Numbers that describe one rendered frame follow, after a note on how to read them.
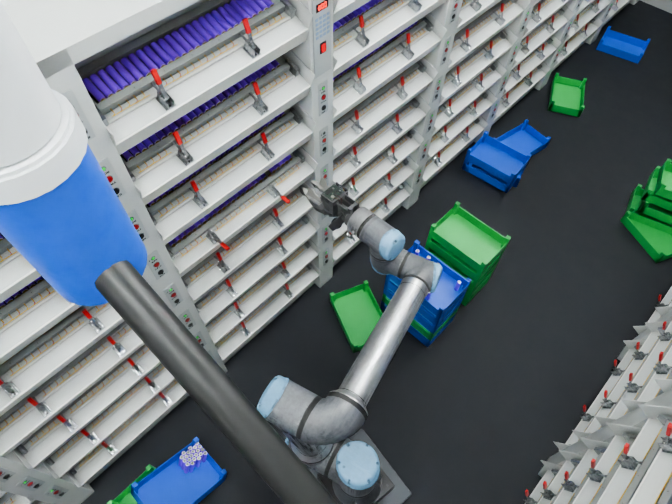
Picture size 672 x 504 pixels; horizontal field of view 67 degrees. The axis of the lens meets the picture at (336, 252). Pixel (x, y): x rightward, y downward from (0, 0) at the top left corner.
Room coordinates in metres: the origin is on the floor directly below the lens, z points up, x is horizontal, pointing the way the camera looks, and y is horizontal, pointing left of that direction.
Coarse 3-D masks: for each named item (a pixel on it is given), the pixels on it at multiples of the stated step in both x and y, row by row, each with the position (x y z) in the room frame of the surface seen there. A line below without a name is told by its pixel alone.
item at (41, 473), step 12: (0, 456) 0.29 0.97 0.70; (12, 456) 0.31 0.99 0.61; (12, 468) 0.28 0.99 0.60; (24, 468) 0.29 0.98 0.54; (36, 468) 0.30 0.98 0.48; (12, 480) 0.25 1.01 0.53; (48, 480) 0.28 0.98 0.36; (60, 480) 0.29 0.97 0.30; (12, 492) 0.23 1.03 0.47; (24, 492) 0.23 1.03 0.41; (36, 492) 0.24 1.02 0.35; (72, 492) 0.27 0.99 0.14; (84, 492) 0.28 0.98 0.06
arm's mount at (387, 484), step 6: (318, 474) 0.34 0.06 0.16; (384, 474) 0.34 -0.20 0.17; (324, 480) 0.32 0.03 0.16; (330, 480) 0.32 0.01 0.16; (384, 480) 0.32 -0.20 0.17; (390, 480) 0.32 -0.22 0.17; (324, 486) 0.30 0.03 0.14; (330, 486) 0.30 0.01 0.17; (384, 486) 0.30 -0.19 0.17; (390, 486) 0.30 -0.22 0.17; (330, 492) 0.28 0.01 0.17; (384, 492) 0.28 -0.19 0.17; (336, 498) 0.26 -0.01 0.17; (378, 498) 0.26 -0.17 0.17
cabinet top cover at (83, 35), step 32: (32, 0) 0.95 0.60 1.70; (64, 0) 0.95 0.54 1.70; (96, 0) 0.95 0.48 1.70; (128, 0) 0.96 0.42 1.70; (160, 0) 0.96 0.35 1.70; (192, 0) 1.01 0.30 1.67; (32, 32) 0.85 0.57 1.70; (64, 32) 0.85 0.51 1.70; (96, 32) 0.85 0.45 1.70; (128, 32) 0.89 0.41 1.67; (64, 64) 0.79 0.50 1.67
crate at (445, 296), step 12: (420, 252) 1.25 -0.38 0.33; (444, 264) 1.17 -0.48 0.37; (444, 276) 1.13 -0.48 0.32; (456, 276) 1.12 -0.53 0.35; (444, 288) 1.07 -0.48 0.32; (432, 300) 1.01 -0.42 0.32; (444, 300) 1.01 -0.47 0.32; (456, 300) 1.02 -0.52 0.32; (432, 312) 0.96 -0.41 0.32; (444, 312) 0.95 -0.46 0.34
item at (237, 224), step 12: (300, 156) 1.27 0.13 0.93; (300, 168) 1.24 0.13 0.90; (312, 168) 1.25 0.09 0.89; (264, 180) 1.17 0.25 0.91; (288, 180) 1.19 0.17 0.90; (300, 180) 1.20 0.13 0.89; (264, 192) 1.13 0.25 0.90; (288, 192) 1.16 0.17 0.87; (252, 204) 1.08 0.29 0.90; (264, 204) 1.08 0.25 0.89; (240, 216) 1.03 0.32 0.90; (252, 216) 1.03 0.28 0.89; (216, 228) 0.97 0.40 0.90; (228, 228) 0.98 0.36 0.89; (240, 228) 0.99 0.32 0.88; (204, 240) 0.92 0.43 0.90; (228, 240) 0.96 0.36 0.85; (168, 252) 0.85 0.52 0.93; (192, 252) 0.88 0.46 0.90; (204, 252) 0.88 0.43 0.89; (180, 264) 0.84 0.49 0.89; (192, 264) 0.84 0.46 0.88; (180, 276) 0.81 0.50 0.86
